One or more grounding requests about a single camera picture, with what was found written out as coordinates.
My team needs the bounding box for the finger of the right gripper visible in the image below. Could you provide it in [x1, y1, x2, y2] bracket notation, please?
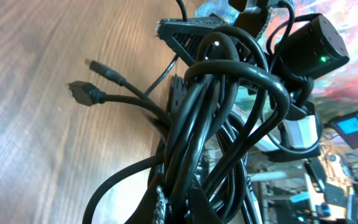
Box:
[166, 74, 186, 120]
[157, 14, 229, 67]

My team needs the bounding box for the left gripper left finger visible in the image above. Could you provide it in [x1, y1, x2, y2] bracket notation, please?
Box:
[131, 173, 168, 224]

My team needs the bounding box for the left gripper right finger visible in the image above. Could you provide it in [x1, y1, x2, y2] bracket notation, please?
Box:
[185, 187, 223, 224]

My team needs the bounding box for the black usb cable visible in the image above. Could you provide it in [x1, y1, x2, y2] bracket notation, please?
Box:
[65, 24, 291, 224]

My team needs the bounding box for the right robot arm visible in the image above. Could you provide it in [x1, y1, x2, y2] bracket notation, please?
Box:
[157, 14, 349, 158]

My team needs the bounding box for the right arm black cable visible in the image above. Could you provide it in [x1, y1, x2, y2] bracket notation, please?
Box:
[264, 0, 323, 156]

